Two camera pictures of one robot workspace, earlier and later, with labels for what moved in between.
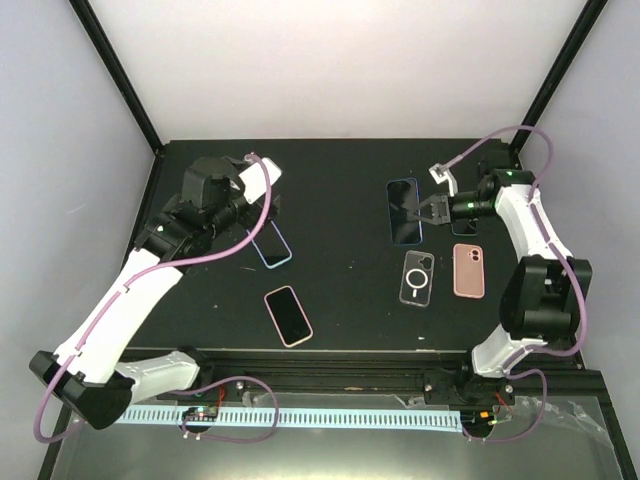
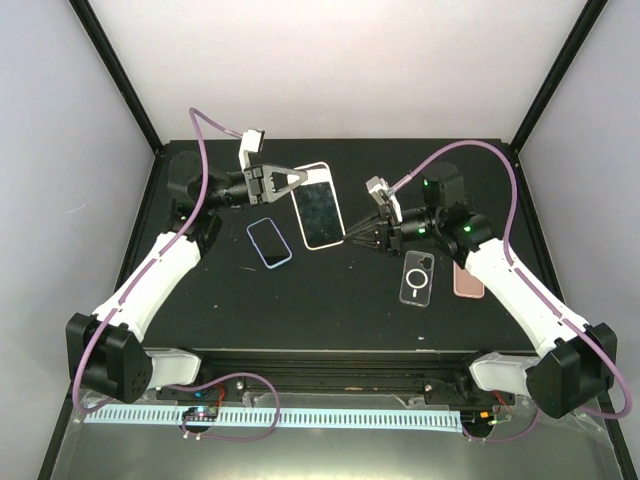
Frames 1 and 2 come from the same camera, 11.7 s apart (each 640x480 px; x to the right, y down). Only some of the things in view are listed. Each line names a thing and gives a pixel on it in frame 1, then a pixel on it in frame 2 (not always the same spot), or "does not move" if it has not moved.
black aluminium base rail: (383, 371) does not move
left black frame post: (94, 29) does not move
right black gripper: (441, 209) to (391, 240)
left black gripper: (253, 215) to (259, 182)
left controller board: (201, 414) does not move
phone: (288, 315) to (318, 209)
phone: (417, 278) does not move
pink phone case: (468, 270) does not move
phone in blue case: (271, 245) does not move
